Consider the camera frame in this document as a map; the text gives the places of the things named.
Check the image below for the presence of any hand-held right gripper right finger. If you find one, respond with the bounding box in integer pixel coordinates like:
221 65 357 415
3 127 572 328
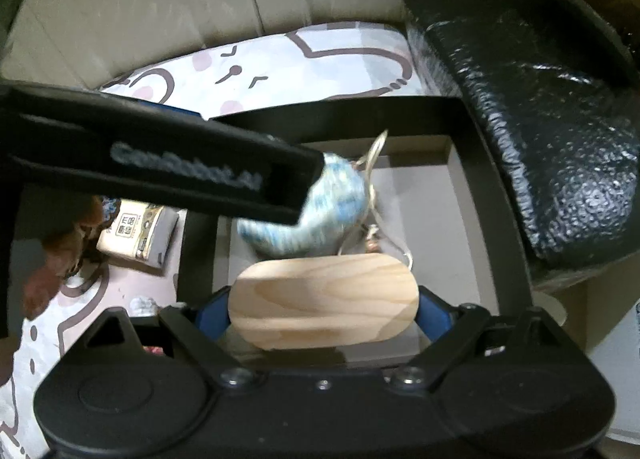
390 286 566 386

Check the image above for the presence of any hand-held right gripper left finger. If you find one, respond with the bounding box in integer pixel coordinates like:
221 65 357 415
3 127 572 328
82 286 266 390

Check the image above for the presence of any small cream printed box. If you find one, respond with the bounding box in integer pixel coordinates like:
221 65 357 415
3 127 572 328
97 204 181 272

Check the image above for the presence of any oval wooden block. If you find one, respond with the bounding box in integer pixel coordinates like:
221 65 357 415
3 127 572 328
227 254 421 352

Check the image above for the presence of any black storage box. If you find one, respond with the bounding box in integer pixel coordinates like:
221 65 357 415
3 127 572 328
172 96 536 355

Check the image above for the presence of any pale blue-white crochet toy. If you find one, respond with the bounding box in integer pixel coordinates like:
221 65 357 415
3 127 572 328
237 152 376 257

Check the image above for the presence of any person's left hand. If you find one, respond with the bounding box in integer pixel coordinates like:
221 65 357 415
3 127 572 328
20 194 107 313

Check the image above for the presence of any small pale crochet piece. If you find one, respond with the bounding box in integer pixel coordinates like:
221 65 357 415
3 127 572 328
127 294 161 317

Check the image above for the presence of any cream base cabinet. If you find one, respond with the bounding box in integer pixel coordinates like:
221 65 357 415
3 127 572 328
0 0 506 90

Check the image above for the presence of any cartoon bear printed blanket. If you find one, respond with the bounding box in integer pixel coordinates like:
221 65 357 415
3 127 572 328
0 22 416 459

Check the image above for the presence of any beige cord charm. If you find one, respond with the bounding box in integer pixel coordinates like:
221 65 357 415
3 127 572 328
345 129 416 270

